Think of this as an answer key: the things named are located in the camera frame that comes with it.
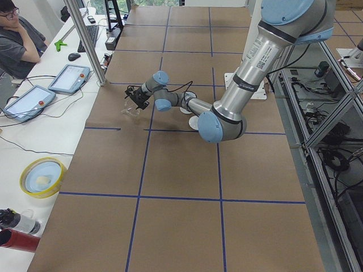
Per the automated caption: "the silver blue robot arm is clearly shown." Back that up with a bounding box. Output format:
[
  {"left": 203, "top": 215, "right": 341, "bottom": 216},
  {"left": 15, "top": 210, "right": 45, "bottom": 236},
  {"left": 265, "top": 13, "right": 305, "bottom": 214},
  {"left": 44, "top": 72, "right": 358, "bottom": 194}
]
[{"left": 125, "top": 0, "right": 336, "bottom": 143}]

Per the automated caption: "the far blue teach pendant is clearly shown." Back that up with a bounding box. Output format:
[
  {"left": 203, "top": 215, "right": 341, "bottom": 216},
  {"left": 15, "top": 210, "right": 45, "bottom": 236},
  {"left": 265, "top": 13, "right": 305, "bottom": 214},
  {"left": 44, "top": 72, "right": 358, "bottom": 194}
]
[{"left": 48, "top": 64, "right": 90, "bottom": 94}]

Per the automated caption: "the near blue teach pendant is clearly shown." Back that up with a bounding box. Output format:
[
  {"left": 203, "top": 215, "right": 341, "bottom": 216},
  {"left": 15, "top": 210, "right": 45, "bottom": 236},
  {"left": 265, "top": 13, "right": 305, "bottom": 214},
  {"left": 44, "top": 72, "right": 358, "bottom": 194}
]
[{"left": 3, "top": 85, "right": 56, "bottom": 122}]

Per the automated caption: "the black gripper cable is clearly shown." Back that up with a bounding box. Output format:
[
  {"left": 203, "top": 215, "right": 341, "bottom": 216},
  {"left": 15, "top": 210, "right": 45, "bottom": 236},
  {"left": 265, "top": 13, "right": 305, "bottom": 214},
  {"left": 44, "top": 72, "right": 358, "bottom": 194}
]
[{"left": 125, "top": 80, "right": 199, "bottom": 112}]

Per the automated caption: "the white camera stand post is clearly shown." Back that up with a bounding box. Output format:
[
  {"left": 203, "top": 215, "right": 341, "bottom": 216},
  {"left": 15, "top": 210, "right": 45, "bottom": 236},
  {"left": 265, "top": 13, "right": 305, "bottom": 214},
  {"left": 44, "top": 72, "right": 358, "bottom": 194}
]
[{"left": 223, "top": 0, "right": 287, "bottom": 100}]

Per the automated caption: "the black computer box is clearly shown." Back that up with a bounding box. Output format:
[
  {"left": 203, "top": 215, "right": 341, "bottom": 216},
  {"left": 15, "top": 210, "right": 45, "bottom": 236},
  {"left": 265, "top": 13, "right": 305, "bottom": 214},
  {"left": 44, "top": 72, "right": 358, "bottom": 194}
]
[{"left": 105, "top": 28, "right": 121, "bottom": 50}]

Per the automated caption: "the black computer mouse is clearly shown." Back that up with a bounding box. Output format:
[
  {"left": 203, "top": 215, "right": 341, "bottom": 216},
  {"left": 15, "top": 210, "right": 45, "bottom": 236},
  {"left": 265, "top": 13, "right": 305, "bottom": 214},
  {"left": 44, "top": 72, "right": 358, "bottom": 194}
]
[{"left": 67, "top": 53, "right": 81, "bottom": 62}]

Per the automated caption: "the yellow tape roll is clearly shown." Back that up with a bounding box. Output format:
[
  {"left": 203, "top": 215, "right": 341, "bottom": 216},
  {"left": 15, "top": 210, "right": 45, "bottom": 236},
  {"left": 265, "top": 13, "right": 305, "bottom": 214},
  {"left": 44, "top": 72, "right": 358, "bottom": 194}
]
[{"left": 19, "top": 157, "right": 67, "bottom": 199}]

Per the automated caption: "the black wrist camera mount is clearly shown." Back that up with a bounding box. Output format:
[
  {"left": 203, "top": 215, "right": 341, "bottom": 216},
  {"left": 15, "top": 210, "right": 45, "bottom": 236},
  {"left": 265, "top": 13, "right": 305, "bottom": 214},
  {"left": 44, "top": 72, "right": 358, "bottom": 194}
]
[{"left": 125, "top": 85, "right": 139, "bottom": 99}]

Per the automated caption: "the white enamel mug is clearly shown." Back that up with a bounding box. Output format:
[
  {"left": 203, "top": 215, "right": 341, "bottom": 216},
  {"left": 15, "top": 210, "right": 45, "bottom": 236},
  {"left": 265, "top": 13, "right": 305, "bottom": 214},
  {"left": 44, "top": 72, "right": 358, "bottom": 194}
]
[{"left": 180, "top": 91, "right": 197, "bottom": 114}]

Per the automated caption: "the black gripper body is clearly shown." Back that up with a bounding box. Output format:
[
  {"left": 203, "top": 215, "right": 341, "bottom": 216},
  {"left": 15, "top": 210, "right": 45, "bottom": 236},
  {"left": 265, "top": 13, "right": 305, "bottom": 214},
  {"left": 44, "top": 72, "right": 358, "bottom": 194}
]
[{"left": 132, "top": 87, "right": 149, "bottom": 105}]

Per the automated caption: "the clear plastic bottle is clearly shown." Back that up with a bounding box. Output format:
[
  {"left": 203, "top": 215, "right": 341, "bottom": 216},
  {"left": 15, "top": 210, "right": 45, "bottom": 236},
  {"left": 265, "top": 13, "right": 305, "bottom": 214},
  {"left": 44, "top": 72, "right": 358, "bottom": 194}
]
[{"left": 1, "top": 208, "right": 40, "bottom": 235}]

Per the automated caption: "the white mug lid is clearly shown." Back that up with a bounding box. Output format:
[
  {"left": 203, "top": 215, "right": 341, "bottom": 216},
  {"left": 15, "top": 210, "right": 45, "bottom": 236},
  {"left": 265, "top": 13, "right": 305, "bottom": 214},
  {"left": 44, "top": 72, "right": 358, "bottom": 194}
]
[{"left": 188, "top": 116, "right": 199, "bottom": 131}]

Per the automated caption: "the red bottle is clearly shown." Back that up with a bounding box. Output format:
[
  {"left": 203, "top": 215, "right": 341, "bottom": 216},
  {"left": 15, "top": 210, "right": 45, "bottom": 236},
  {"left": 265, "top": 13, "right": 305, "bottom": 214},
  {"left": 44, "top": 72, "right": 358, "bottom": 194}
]
[{"left": 1, "top": 229, "right": 40, "bottom": 253}]

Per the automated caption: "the aluminium frame post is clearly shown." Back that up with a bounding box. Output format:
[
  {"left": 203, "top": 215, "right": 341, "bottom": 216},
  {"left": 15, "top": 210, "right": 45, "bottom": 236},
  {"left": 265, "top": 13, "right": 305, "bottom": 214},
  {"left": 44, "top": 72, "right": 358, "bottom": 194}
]
[{"left": 65, "top": 0, "right": 107, "bottom": 86}]

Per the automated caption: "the seated person grey shirt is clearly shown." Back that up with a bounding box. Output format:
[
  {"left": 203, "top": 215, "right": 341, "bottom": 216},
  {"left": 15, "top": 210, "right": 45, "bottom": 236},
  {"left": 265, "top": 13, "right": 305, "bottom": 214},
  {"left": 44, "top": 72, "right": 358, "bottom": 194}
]
[{"left": 1, "top": 1, "right": 49, "bottom": 79}]

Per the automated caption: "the black keyboard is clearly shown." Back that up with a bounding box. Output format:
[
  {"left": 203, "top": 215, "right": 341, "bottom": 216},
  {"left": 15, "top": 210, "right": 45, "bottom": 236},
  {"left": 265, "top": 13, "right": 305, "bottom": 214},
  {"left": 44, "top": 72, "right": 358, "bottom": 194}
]
[{"left": 77, "top": 24, "right": 100, "bottom": 53}]

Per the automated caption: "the blue teach pendant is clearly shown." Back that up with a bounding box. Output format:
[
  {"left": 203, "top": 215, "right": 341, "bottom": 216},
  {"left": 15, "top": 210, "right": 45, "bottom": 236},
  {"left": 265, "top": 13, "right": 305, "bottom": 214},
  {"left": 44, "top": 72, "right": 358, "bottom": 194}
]
[
  {"left": 48, "top": 64, "right": 90, "bottom": 94},
  {"left": 3, "top": 85, "right": 56, "bottom": 122}
]

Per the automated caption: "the green plastic tool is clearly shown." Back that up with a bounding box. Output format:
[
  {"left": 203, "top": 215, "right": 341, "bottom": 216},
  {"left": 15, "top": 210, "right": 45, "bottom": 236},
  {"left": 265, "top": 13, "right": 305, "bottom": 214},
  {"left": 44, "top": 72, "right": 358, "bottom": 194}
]
[{"left": 54, "top": 40, "right": 67, "bottom": 52}]

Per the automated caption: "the clear glass funnel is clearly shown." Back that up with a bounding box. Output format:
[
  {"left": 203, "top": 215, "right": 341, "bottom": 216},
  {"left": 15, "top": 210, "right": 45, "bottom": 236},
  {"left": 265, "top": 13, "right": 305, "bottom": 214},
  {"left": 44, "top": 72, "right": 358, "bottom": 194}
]
[{"left": 121, "top": 98, "right": 140, "bottom": 118}]

